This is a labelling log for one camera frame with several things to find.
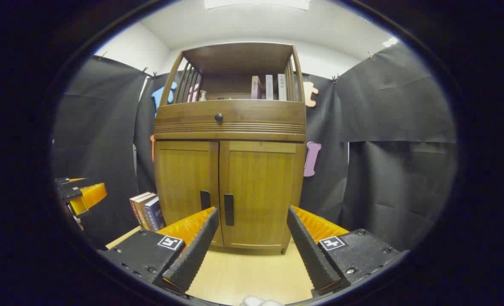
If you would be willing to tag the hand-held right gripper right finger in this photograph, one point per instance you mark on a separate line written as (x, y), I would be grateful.
(311, 250)

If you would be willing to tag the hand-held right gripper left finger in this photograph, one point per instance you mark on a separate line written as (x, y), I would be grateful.
(196, 250)

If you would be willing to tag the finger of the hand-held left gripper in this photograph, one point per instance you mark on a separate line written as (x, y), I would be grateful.
(92, 195)
(71, 182)

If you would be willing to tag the wooden shoe cabinet door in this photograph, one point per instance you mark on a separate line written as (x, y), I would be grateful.
(179, 178)
(260, 187)

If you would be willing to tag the wooden double-door shoe cabinet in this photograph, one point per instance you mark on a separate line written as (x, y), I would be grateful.
(239, 57)

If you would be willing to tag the wooden cabinet drawer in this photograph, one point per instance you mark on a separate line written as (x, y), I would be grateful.
(256, 114)

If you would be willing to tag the red-brown book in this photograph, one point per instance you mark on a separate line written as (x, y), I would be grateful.
(135, 208)

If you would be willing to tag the brown book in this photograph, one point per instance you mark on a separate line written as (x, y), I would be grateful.
(143, 212)

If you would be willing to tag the black round drawer knob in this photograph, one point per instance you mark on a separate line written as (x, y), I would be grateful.
(219, 117)

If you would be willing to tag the grey book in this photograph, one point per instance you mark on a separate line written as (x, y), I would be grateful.
(269, 87)

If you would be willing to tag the purple book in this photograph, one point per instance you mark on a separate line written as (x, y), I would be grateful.
(256, 87)

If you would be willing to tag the small ceiling light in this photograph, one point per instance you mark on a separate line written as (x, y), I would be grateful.
(390, 41)

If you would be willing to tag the long ceiling light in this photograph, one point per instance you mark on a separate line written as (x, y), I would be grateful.
(256, 3)

